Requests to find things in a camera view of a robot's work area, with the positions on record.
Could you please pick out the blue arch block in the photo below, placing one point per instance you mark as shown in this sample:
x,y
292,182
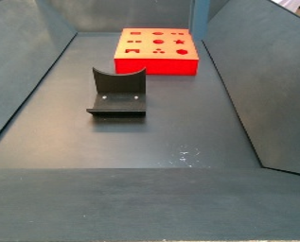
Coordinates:
x,y
199,18

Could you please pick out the red shape sorting board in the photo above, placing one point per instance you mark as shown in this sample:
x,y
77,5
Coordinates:
x,y
163,50

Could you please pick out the black curved stand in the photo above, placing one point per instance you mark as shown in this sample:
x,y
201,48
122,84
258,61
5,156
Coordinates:
x,y
121,93

